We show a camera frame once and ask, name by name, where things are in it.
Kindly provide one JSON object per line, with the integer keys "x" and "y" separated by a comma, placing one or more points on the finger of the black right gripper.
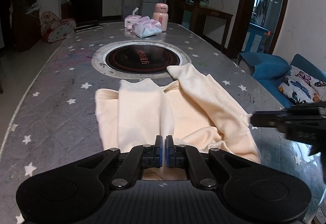
{"x": 266, "y": 118}

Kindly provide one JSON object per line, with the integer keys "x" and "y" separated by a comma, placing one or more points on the blue sofa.
{"x": 269, "y": 71}

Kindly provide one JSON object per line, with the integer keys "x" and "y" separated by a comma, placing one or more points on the pink wet wipes pack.
{"x": 146, "y": 27}

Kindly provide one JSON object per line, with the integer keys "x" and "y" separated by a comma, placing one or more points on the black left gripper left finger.
{"x": 132, "y": 164}

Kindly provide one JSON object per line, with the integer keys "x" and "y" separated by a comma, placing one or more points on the pink thermos bottle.
{"x": 161, "y": 15}

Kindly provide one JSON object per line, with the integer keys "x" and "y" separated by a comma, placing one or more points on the pink tissue box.
{"x": 132, "y": 19}

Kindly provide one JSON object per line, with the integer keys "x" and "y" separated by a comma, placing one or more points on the butterfly print cushion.
{"x": 300, "y": 87}

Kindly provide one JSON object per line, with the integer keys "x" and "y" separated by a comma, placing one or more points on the dark wooden side table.
{"x": 211, "y": 24}

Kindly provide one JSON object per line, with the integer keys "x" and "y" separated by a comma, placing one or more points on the polka dot play tent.
{"x": 53, "y": 28}

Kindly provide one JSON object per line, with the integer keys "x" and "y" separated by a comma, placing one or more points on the cream garment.
{"x": 194, "y": 109}

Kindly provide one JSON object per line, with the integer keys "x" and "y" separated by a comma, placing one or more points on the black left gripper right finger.
{"x": 194, "y": 163}

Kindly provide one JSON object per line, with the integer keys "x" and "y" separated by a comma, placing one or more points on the round black induction cooktop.
{"x": 138, "y": 59}

